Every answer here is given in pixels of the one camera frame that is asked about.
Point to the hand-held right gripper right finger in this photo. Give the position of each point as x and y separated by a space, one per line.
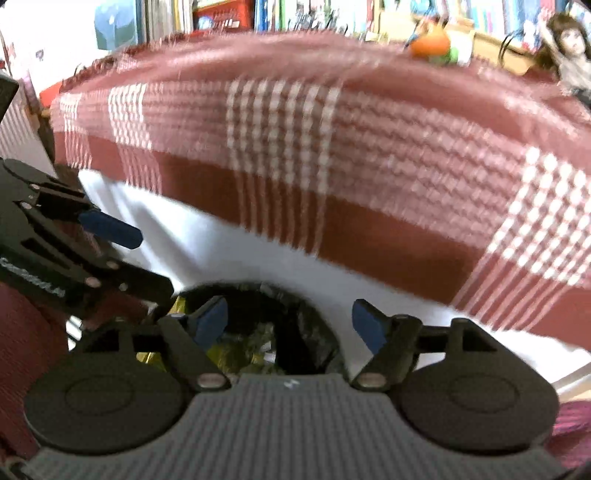
369 325

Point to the red plaid cloth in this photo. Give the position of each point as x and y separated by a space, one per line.
369 161

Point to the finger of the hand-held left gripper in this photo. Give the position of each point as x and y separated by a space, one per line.
138 284
111 229

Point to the red container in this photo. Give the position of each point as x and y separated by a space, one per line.
224 14

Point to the blue box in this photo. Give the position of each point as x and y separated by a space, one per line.
117 23

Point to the wooden drawer cabinet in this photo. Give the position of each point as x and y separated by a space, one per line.
489 50

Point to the brown-haired doll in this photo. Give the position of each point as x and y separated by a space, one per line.
570 50

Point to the white tissue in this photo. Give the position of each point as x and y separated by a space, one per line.
463 46

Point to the row of books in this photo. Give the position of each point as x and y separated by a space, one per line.
286 11

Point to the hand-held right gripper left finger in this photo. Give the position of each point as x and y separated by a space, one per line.
210 321

